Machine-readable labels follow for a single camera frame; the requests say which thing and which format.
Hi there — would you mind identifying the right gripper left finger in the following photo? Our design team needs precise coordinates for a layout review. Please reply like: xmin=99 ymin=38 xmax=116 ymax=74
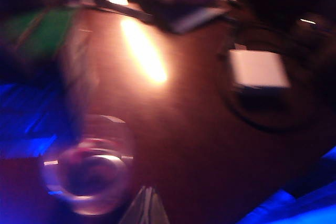
xmin=118 ymin=185 xmax=171 ymax=224

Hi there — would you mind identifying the dark flat tray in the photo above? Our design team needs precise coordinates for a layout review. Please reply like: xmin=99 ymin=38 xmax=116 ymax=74
xmin=154 ymin=5 xmax=230 ymax=35

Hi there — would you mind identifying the black looped power cable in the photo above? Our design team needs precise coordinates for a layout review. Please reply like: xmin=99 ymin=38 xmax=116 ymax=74
xmin=216 ymin=22 xmax=336 ymax=134

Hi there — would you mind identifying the printed clear glass cup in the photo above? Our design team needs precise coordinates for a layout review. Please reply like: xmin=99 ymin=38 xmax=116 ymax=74
xmin=38 ymin=114 xmax=137 ymax=216

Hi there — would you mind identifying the white power adapter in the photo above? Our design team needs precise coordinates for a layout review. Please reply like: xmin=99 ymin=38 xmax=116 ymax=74
xmin=228 ymin=49 xmax=291 ymax=89

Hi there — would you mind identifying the Rubik's cube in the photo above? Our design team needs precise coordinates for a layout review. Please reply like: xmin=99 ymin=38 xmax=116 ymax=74
xmin=5 ymin=6 xmax=79 ymax=62

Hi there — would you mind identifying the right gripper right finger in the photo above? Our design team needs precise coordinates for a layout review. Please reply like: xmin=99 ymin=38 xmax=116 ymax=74
xmin=236 ymin=147 xmax=336 ymax=224

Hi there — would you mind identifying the black flat pouch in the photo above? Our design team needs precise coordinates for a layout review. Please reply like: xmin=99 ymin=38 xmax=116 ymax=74
xmin=91 ymin=0 xmax=158 ymax=24

